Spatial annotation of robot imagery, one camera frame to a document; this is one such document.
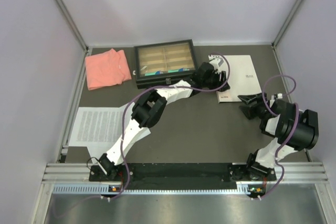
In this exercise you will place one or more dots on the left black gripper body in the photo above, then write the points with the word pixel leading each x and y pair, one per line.
pixel 212 82

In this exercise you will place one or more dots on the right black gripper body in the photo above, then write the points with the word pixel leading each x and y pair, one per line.
pixel 266 113

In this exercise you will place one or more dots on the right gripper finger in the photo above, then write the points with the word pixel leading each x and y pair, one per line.
pixel 249 99
pixel 251 111

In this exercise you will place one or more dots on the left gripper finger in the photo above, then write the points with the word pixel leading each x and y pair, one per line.
pixel 222 87
pixel 223 79

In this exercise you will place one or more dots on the black ring binder folder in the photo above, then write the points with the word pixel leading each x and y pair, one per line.
pixel 243 79

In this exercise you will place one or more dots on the printed white paper sheet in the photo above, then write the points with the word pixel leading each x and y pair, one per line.
pixel 101 126

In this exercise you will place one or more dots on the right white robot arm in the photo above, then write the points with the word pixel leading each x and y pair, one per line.
pixel 292 129

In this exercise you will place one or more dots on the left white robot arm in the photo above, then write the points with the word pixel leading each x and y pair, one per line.
pixel 146 109

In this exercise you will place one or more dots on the black glass-lid compartment box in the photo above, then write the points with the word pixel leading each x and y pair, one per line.
pixel 164 63

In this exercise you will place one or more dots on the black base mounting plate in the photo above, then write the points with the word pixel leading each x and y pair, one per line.
pixel 189 175

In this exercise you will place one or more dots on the pink folded cloth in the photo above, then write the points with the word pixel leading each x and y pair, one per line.
pixel 107 69

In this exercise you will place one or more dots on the lower white paper sheet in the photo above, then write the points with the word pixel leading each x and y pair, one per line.
pixel 96 150

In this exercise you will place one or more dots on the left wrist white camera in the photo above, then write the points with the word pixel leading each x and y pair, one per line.
pixel 217 62

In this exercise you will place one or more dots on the grey slotted cable duct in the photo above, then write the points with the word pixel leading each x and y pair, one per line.
pixel 105 189

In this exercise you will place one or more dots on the aluminium frame rail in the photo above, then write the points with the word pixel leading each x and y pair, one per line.
pixel 71 24

